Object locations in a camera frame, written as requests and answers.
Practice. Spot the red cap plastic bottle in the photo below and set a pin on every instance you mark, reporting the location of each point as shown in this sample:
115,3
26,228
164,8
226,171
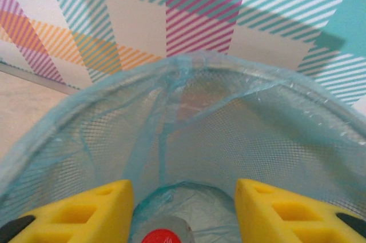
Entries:
161,237

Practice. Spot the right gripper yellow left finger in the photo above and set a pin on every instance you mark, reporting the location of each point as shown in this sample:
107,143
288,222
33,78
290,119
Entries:
85,220

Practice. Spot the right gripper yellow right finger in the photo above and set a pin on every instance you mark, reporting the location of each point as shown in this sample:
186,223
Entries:
274,220

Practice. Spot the mesh bin with blue liner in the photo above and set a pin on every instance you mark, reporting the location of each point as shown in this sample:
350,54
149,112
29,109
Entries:
228,140

